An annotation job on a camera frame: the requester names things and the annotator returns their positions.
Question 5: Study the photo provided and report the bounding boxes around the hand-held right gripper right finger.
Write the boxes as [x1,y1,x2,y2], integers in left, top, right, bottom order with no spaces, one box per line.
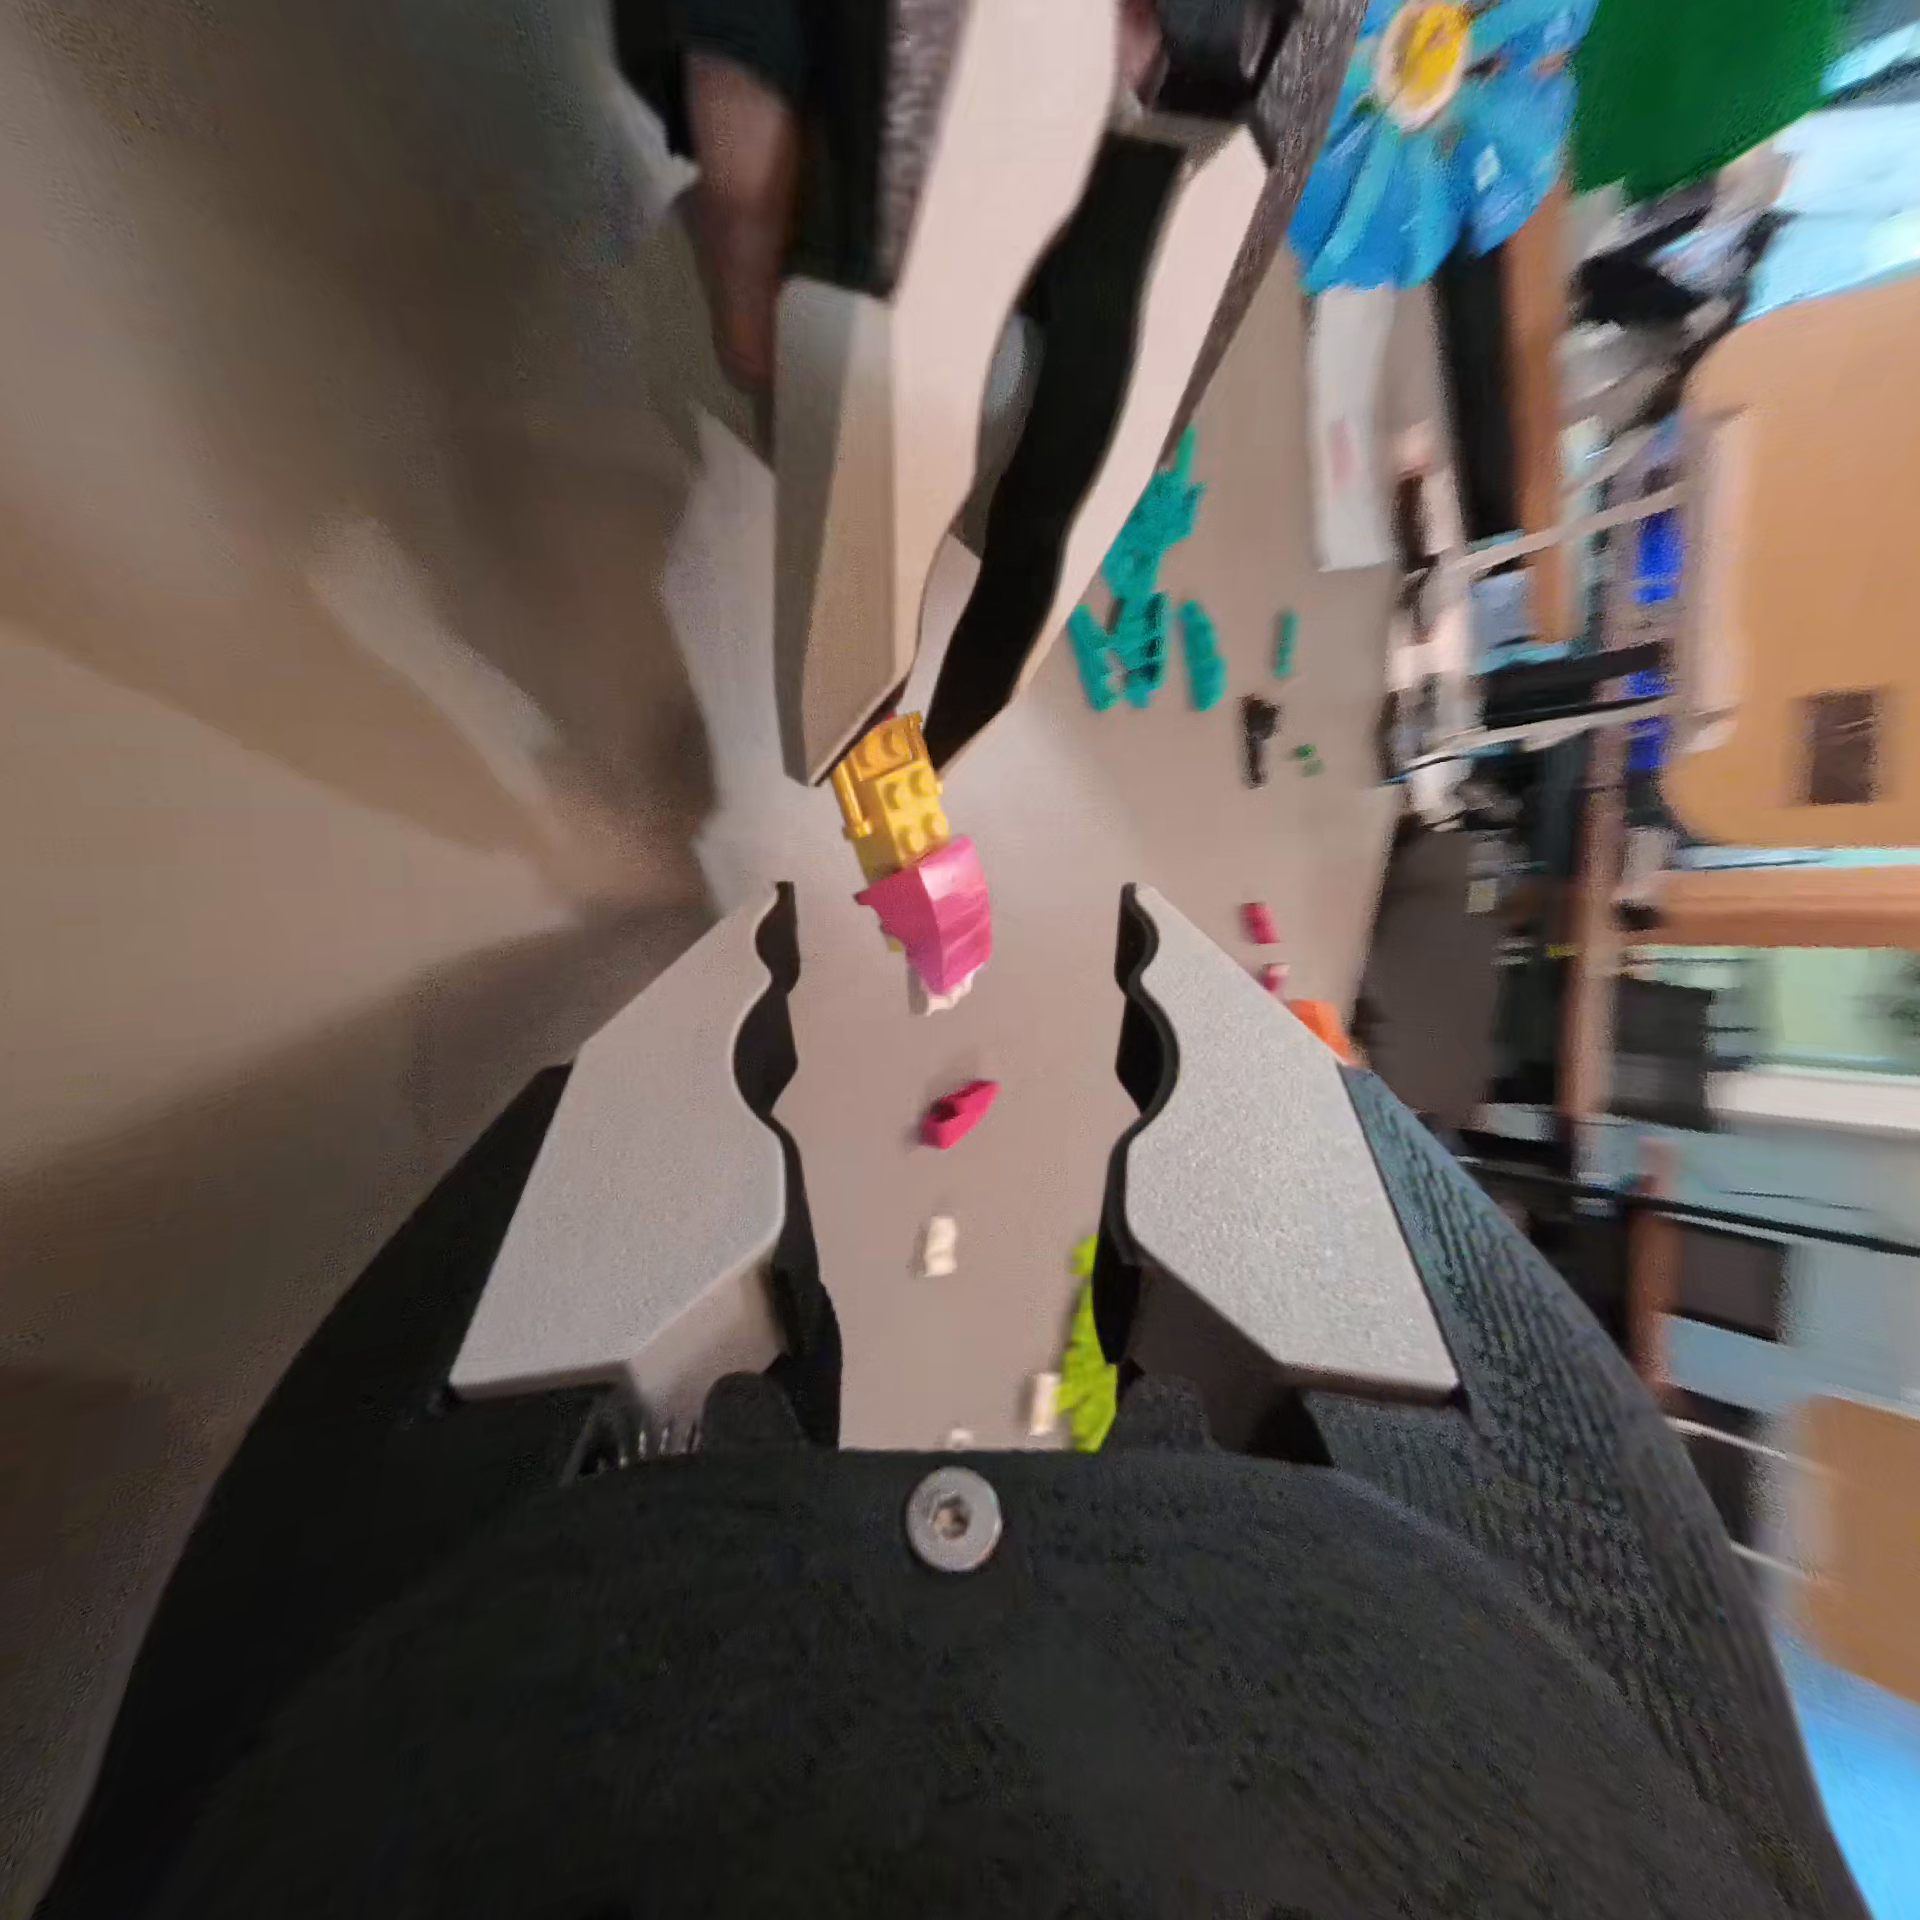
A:
[1094,886,1465,1404]

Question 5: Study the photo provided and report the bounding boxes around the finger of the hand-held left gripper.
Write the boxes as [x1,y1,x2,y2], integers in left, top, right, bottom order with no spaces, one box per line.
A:
[771,0,1118,785]
[921,135,1270,759]

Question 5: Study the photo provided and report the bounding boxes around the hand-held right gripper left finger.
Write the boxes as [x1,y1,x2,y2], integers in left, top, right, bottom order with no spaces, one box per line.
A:
[450,882,840,1431]

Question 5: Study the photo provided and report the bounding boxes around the yellow and pink lego assembly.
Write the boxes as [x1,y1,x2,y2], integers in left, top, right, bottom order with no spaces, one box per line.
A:
[830,713,995,1017]

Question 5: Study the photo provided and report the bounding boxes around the cluster of lime green lego pieces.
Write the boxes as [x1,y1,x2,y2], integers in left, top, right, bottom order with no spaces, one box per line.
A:
[1057,1235,1120,1453]

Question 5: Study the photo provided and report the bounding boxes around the pile of teal lego pieces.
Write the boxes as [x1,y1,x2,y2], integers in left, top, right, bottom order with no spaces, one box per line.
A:
[1065,426,1231,718]

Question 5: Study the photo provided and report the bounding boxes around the person's left hand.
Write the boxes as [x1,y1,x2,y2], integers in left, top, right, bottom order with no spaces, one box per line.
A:
[683,53,803,400]

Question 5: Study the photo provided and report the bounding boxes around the white paper sheet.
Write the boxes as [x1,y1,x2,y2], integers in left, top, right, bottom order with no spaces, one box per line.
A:
[1306,281,1443,572]

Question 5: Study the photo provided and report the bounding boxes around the blue flower printed box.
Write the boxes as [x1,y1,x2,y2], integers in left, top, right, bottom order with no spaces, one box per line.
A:
[1288,0,1594,295]

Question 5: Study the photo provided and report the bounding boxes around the green board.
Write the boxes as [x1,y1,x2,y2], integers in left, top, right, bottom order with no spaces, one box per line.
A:
[1566,0,1850,207]

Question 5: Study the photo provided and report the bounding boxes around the brown cardboard box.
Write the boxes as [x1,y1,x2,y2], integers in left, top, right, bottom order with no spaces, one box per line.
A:
[1663,281,1920,851]

